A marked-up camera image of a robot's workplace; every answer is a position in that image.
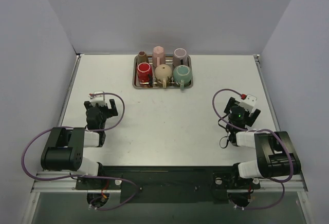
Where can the aluminium front rail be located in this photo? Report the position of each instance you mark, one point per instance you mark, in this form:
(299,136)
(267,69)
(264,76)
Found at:
(68,185)

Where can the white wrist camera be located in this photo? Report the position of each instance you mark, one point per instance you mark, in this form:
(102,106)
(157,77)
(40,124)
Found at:
(247,102)
(98,98)

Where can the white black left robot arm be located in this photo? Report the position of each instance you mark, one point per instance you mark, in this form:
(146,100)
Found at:
(64,147)

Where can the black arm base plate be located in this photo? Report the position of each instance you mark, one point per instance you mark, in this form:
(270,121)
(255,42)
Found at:
(170,184)

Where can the lilac mug black handle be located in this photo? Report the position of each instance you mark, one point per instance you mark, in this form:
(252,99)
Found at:
(180,57)

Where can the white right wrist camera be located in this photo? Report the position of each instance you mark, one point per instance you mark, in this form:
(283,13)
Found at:
(247,102)

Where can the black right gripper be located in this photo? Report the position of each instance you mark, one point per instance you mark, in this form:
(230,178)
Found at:
(230,105)

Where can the red mug black handle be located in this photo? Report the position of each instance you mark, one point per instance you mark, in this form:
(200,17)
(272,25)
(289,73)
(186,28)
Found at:
(145,75)

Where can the brown small mug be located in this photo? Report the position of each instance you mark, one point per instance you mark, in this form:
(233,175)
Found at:
(142,57)

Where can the teal green round mug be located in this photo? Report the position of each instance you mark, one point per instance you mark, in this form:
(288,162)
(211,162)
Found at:
(182,76)

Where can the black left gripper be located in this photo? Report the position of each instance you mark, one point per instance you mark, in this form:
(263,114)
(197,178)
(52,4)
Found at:
(110,111)

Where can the beige round mug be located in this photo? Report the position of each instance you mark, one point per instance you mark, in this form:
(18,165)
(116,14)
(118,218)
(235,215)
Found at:
(163,75)

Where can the pink faceted mug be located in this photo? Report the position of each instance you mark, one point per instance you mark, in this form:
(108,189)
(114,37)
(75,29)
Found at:
(158,56)

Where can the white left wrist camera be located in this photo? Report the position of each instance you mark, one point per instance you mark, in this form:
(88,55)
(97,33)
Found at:
(98,98)

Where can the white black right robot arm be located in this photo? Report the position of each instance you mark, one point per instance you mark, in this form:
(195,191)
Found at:
(275,154)

